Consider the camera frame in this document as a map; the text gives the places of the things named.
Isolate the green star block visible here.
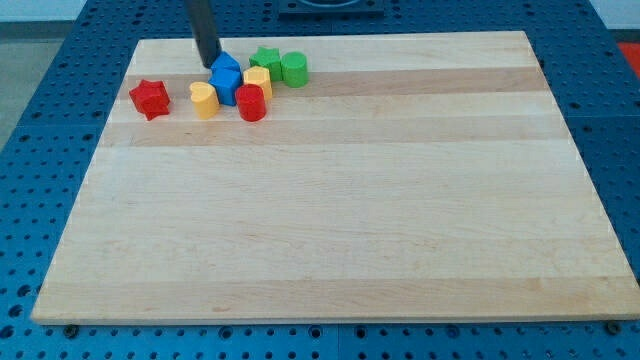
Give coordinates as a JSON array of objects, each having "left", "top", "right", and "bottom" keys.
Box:
[{"left": 249, "top": 46, "right": 283, "bottom": 81}]

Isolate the yellow heart block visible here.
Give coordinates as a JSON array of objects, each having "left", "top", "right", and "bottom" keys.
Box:
[{"left": 189, "top": 82, "right": 220, "bottom": 120}]

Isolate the red star block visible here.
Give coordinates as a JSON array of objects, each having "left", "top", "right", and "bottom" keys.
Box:
[{"left": 129, "top": 80, "right": 170, "bottom": 121}]

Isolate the light wooden board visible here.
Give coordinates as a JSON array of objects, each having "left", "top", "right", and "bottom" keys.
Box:
[{"left": 32, "top": 31, "right": 639, "bottom": 325}]

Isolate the red cylinder block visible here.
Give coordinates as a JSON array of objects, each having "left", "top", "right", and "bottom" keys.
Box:
[{"left": 235, "top": 84, "right": 267, "bottom": 122}]

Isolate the green cylinder block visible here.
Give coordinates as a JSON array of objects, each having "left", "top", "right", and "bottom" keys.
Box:
[{"left": 281, "top": 51, "right": 309, "bottom": 88}]

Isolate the yellow pentagon block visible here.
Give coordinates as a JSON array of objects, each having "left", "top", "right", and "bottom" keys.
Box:
[{"left": 243, "top": 66, "right": 273, "bottom": 101}]

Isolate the blue cube block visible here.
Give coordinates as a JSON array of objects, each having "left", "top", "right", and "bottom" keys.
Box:
[{"left": 209, "top": 69, "right": 242, "bottom": 106}]

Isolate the blue triangular block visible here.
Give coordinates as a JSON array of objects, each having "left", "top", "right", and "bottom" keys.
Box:
[{"left": 209, "top": 51, "right": 242, "bottom": 72}]

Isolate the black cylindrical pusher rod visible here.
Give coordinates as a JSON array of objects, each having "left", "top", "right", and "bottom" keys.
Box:
[{"left": 184, "top": 0, "right": 222, "bottom": 68}]

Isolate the red object at edge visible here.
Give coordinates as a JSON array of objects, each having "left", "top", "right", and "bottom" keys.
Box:
[{"left": 618, "top": 42, "right": 640, "bottom": 77}]

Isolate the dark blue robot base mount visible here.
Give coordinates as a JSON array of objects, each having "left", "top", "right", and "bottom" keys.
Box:
[{"left": 274, "top": 0, "right": 385, "bottom": 18}]

